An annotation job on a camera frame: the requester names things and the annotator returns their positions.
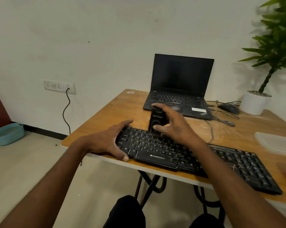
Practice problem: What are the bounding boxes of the person's left hand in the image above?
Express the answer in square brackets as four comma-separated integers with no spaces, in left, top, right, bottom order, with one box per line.
[79,120,134,162]

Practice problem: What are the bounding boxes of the person's right hand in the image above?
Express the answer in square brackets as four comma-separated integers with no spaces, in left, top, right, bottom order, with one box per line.
[152,103,208,151]

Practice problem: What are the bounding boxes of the black handheld device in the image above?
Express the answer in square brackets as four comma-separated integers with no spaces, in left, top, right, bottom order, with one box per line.
[148,108,169,134]

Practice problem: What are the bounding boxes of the black computer keyboard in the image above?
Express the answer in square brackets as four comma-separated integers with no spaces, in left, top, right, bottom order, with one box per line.
[116,126,283,196]

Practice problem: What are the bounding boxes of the person's right forearm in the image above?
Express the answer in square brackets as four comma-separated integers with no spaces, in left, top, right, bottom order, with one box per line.
[188,140,286,228]

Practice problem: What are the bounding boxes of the person's left forearm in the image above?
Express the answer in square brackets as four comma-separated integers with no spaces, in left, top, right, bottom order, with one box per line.
[0,136,91,228]

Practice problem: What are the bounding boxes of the black metal table legs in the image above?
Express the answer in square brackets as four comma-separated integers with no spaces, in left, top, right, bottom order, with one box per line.
[134,170,226,226]

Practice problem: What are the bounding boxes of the black laptop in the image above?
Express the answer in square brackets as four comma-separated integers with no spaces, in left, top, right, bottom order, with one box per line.
[143,54,215,121]

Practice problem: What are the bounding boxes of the person's left leg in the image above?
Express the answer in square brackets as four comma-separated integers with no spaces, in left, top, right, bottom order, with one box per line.
[103,195,146,228]

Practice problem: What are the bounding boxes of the person's leg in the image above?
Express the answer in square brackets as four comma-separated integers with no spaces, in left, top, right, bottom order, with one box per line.
[188,213,225,228]
[103,195,146,228]

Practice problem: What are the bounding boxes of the black computer mouse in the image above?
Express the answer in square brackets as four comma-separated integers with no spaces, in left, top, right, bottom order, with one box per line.
[217,103,240,115]

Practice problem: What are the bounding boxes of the white plant pot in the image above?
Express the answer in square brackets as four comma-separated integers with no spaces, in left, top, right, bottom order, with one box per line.
[239,90,272,116]

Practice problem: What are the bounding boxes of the person's right leg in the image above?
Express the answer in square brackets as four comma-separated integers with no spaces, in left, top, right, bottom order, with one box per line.
[188,213,225,228]

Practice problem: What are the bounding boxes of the clear plastic container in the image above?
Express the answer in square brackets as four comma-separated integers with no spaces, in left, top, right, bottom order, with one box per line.
[254,132,286,157]

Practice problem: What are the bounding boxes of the teal plastic basket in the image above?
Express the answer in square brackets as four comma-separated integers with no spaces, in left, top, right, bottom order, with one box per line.
[0,123,25,146]

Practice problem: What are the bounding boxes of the green leafy plant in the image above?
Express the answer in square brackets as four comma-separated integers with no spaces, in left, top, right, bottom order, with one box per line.
[238,0,286,94]

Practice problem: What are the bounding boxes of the grey keyboard cable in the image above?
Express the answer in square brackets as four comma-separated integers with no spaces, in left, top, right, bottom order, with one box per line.
[204,111,240,144]

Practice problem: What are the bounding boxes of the thin black mouse cable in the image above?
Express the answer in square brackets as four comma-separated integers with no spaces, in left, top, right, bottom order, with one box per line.
[206,100,242,108]

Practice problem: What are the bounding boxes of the black power cable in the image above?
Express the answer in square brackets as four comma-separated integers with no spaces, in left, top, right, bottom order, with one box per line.
[62,88,72,135]

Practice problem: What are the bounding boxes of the white wall socket panel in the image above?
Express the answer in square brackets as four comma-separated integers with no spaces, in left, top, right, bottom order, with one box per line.
[43,80,76,95]

